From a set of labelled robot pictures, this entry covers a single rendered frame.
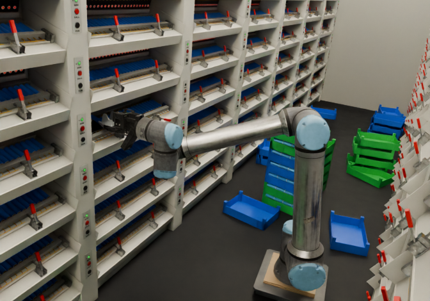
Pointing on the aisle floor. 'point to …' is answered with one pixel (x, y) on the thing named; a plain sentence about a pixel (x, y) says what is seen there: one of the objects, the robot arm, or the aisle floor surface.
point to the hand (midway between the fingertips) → (102, 123)
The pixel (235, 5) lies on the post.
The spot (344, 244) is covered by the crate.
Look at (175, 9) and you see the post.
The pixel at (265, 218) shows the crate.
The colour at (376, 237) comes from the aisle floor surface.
